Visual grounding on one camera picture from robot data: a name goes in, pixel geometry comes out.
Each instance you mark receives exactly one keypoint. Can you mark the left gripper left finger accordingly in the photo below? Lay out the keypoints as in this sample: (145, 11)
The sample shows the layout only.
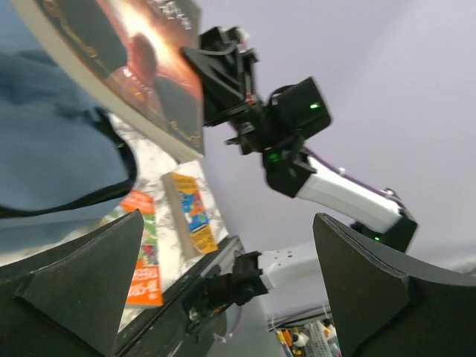
(69, 300)

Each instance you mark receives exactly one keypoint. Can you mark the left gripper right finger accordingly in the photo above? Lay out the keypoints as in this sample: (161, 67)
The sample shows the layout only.
(386, 303)

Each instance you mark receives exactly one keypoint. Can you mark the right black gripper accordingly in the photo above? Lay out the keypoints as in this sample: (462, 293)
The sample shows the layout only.
(278, 128)

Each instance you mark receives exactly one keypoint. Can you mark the orange treehouse book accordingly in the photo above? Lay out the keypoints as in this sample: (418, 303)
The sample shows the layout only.
(145, 289)

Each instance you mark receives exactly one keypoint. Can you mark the dark sunset cover book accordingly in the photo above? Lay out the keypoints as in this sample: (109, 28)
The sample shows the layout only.
(127, 55)

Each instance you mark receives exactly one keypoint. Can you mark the yellow blue treehouse book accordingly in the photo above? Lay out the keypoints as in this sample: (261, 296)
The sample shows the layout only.
(190, 215)

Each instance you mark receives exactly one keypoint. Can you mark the blue student backpack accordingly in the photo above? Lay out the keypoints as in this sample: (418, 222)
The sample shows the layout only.
(63, 167)

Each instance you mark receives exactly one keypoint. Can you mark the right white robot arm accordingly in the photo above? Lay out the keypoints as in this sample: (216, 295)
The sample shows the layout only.
(377, 214)

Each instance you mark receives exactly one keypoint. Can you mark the aluminium mounting rail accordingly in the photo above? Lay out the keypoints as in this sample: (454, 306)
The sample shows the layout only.
(194, 307)

